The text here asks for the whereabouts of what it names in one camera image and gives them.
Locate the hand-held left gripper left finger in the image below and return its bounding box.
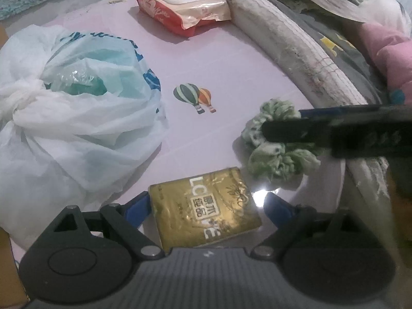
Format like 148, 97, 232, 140
53, 191, 165, 260

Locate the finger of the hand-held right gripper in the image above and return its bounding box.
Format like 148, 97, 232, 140
261, 118, 335, 149
298, 104, 384, 122

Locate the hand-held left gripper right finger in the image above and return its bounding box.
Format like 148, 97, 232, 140
249, 191, 365, 260

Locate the green scrunchie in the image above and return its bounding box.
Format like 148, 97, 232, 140
242, 100, 321, 181

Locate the gold tissue pack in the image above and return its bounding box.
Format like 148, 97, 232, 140
148, 167, 262, 252

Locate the white knotted plastic bag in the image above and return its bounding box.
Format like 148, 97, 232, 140
0, 24, 166, 242

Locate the brown cardboard box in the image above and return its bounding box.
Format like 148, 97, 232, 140
0, 227, 29, 306

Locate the grey blanket with yellow prints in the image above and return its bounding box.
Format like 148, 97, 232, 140
273, 0, 391, 107

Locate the pink fleece cloth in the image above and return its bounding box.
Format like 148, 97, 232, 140
359, 22, 412, 87

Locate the white quilted blanket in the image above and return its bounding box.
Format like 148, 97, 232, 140
183, 0, 395, 222

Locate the red white wet wipes pack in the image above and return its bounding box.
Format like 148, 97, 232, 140
135, 0, 231, 37

